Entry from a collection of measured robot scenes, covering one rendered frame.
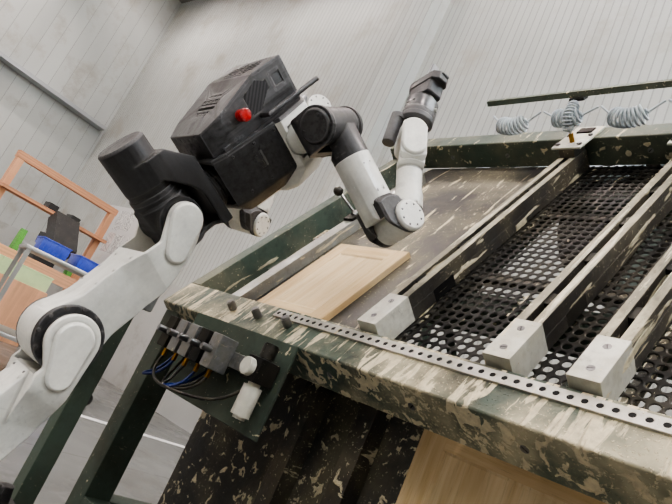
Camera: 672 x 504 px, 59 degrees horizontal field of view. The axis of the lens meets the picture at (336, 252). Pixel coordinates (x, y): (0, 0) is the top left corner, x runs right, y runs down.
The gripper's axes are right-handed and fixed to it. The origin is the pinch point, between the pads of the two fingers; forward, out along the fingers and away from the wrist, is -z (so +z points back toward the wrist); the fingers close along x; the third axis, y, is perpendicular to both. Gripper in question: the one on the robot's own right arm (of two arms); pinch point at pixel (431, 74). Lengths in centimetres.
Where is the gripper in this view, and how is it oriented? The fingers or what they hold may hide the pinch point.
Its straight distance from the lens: 172.2
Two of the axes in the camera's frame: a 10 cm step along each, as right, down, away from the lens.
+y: 7.6, 4.8, 4.3
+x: -5.7, 1.9, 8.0
